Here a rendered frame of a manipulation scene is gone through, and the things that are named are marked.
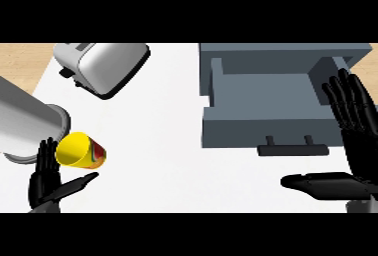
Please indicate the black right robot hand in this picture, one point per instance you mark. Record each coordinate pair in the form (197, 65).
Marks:
(358, 140)

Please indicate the yellow cup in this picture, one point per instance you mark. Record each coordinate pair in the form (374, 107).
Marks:
(81, 150)

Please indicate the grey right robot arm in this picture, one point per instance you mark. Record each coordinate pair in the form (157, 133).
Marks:
(363, 206)

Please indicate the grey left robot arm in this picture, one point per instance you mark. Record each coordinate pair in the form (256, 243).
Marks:
(47, 208)

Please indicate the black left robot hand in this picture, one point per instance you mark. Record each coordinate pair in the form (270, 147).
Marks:
(44, 181)

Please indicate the grey drawer cabinet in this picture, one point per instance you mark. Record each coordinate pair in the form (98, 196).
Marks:
(283, 56)

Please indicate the grey open drawer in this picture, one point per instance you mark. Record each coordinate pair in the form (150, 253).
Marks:
(268, 110)

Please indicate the silver toaster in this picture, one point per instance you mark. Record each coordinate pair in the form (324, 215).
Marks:
(104, 66)

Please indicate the silver cylindrical pot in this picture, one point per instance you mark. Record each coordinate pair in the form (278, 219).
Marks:
(27, 125)

